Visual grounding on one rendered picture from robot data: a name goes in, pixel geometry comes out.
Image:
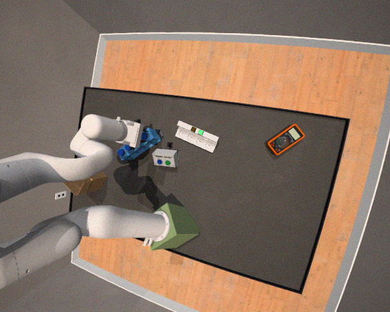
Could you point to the orange digital multimeter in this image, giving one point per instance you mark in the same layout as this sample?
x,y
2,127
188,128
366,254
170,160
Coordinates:
x,y
285,139

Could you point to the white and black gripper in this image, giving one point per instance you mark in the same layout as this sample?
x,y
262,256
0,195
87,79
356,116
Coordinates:
x,y
127,122

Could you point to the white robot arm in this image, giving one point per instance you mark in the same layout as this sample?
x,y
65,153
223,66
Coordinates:
x,y
56,237

